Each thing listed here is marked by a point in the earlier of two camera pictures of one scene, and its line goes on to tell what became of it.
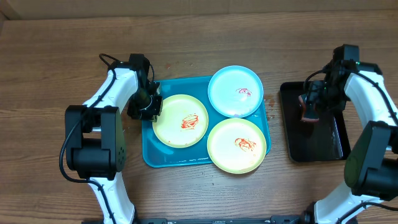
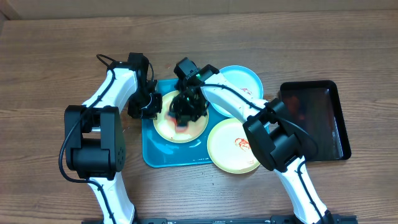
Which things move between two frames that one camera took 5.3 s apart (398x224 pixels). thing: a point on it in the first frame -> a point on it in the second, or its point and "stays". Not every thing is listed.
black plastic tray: x=326 y=139 stays
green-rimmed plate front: x=236 y=145 stays
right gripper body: x=329 y=94 -> x=192 y=110
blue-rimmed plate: x=235 y=91 stays
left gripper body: x=143 y=106 stays
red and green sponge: x=308 y=112 -> x=178 y=128
